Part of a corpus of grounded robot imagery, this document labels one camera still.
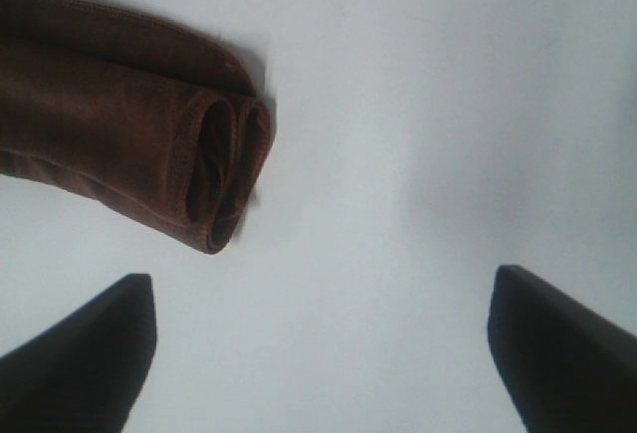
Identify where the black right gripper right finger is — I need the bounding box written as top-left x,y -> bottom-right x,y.
487,265 -> 636,432

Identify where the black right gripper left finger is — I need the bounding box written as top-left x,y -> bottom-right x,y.
1,274 -> 157,432

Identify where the brown towel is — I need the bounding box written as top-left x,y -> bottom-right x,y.
1,0 -> 272,254

